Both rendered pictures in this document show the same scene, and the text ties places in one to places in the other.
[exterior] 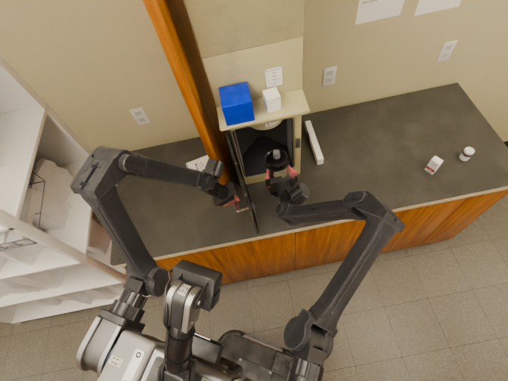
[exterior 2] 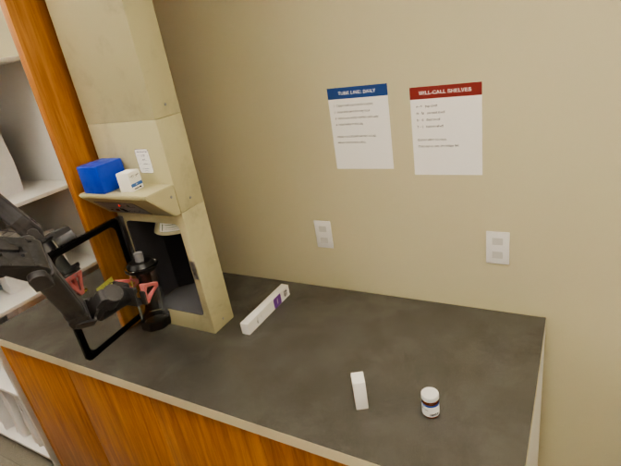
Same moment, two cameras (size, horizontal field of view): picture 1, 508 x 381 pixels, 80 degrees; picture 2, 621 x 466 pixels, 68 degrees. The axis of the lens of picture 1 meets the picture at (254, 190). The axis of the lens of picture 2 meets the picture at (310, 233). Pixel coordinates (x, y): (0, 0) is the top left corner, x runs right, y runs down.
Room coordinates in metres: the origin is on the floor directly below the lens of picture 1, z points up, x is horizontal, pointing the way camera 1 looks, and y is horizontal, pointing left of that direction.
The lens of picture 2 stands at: (-0.20, -1.31, 1.88)
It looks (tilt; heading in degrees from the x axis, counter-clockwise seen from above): 23 degrees down; 30
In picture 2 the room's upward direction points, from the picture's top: 9 degrees counter-clockwise
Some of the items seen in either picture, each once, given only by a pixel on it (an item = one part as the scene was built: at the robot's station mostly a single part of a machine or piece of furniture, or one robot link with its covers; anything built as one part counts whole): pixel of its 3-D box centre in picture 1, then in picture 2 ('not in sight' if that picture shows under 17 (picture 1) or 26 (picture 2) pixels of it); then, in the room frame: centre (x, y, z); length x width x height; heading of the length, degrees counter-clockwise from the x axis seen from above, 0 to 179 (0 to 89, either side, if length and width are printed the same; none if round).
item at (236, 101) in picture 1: (236, 103); (103, 176); (0.79, -0.01, 1.56); 0.10 x 0.10 x 0.09; 88
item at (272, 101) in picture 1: (271, 100); (129, 180); (0.78, -0.13, 1.54); 0.05 x 0.05 x 0.06; 3
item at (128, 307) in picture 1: (128, 307); not in sight; (0.23, 0.41, 1.45); 0.09 x 0.08 x 0.12; 58
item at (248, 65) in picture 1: (258, 109); (178, 219); (0.97, -0.10, 1.33); 0.32 x 0.25 x 0.77; 88
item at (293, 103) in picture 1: (263, 118); (128, 203); (0.78, -0.10, 1.46); 0.32 x 0.11 x 0.10; 88
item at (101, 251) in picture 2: (243, 187); (102, 288); (0.68, 0.04, 1.19); 0.30 x 0.01 x 0.40; 4
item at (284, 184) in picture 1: (283, 189); (119, 299); (0.62, -0.12, 1.21); 0.10 x 0.07 x 0.07; 89
